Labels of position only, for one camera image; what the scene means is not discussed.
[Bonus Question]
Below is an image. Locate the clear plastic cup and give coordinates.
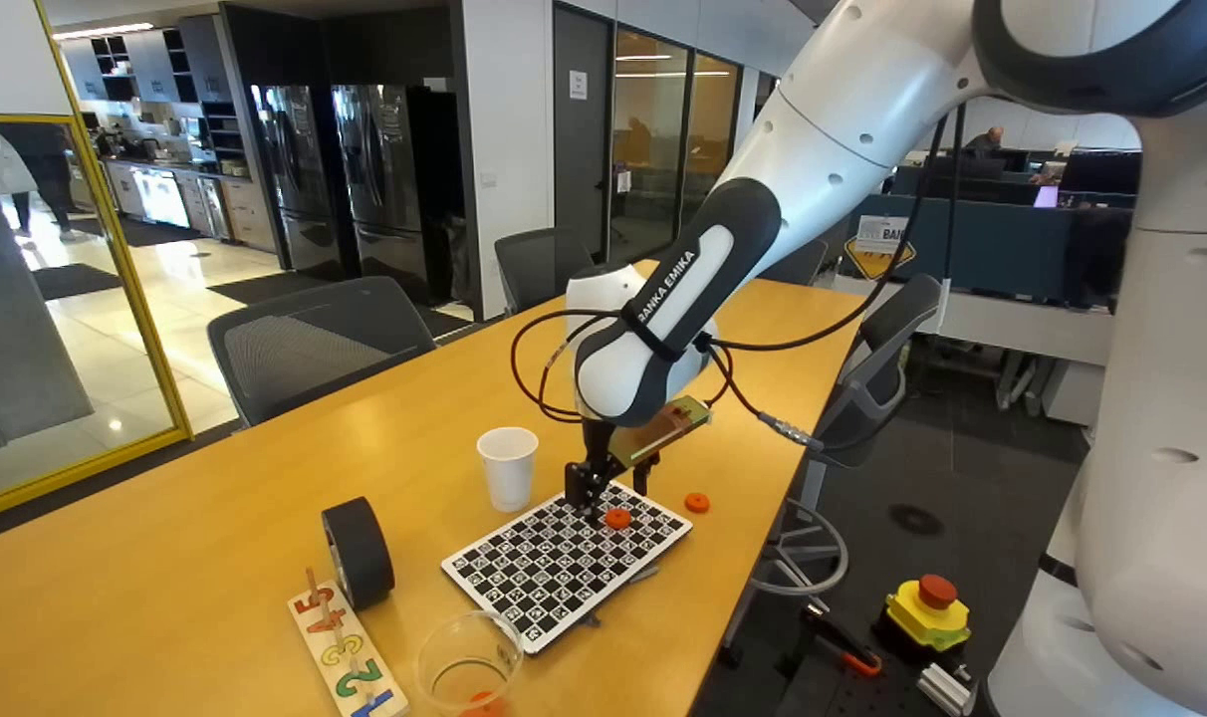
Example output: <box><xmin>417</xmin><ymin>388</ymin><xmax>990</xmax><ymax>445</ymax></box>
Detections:
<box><xmin>410</xmin><ymin>608</ymin><xmax>526</xmax><ymax>717</ymax></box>

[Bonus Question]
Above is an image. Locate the wooden number puzzle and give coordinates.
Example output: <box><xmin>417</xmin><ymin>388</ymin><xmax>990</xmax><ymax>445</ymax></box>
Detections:
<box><xmin>283</xmin><ymin>573</ymin><xmax>414</xmax><ymax>717</ymax></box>

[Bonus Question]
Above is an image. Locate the yellow-green wrist camera board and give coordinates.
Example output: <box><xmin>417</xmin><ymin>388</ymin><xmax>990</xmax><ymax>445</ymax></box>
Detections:
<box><xmin>608</xmin><ymin>395</ymin><xmax>713</xmax><ymax>470</ymax></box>

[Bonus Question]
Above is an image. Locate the glass door refrigerator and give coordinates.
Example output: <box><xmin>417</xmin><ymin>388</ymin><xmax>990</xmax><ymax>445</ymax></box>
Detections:
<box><xmin>247</xmin><ymin>80</ymin><xmax>346</xmax><ymax>274</ymax></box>
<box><xmin>326</xmin><ymin>80</ymin><xmax>434</xmax><ymax>290</ymax></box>

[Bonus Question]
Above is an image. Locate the gray mesh office chair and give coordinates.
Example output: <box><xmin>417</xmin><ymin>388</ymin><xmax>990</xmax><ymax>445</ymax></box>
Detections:
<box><xmin>495</xmin><ymin>227</ymin><xmax>580</xmax><ymax>315</ymax></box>
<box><xmin>202</xmin><ymin>271</ymin><xmax>437</xmax><ymax>431</ymax></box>

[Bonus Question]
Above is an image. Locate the yellow red emergency stop button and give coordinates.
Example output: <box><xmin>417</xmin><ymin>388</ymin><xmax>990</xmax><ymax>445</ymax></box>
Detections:
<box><xmin>879</xmin><ymin>571</ymin><xmax>974</xmax><ymax>659</ymax></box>

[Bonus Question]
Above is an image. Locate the white paper cup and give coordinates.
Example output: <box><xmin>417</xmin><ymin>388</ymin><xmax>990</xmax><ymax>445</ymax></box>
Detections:
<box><xmin>474</xmin><ymin>424</ymin><xmax>543</xmax><ymax>518</ymax></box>

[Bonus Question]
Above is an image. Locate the small white yellow sign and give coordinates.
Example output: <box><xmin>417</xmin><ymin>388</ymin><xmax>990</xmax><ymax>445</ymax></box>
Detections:
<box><xmin>848</xmin><ymin>211</ymin><xmax>917</xmax><ymax>284</ymax></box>

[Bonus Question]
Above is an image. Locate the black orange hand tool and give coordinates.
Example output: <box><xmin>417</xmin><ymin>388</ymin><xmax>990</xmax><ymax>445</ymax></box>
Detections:
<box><xmin>802</xmin><ymin>602</ymin><xmax>888</xmax><ymax>687</ymax></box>

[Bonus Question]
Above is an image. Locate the black tape roll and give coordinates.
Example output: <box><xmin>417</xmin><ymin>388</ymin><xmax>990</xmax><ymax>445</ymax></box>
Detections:
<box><xmin>319</xmin><ymin>496</ymin><xmax>398</xmax><ymax>615</ymax></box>

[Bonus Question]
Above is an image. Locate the small silver metal box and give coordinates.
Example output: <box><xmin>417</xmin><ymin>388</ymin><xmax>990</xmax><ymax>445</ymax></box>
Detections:
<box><xmin>917</xmin><ymin>659</ymin><xmax>985</xmax><ymax>717</ymax></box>

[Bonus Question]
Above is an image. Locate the thin black cable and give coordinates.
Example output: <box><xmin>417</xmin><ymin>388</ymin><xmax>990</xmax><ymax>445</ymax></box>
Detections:
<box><xmin>500</xmin><ymin>308</ymin><xmax>608</xmax><ymax>431</ymax></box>
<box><xmin>697</xmin><ymin>111</ymin><xmax>959</xmax><ymax>449</ymax></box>

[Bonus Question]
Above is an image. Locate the black white checkered marker board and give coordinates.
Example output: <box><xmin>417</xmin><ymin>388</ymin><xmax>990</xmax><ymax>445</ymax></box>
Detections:
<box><xmin>437</xmin><ymin>470</ymin><xmax>697</xmax><ymax>659</ymax></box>

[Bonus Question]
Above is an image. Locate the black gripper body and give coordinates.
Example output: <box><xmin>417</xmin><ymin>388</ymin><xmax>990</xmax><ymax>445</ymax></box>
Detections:
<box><xmin>575</xmin><ymin>413</ymin><xmax>666</xmax><ymax>486</ymax></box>

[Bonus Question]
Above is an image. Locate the teal office divider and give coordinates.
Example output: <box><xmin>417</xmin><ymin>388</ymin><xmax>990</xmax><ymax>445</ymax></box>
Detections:
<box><xmin>854</xmin><ymin>192</ymin><xmax>1143</xmax><ymax>303</ymax></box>

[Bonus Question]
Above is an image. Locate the yellow framed glass partition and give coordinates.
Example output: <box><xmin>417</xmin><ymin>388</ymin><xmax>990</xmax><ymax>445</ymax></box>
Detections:
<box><xmin>0</xmin><ymin>0</ymin><xmax>194</xmax><ymax>530</ymax></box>

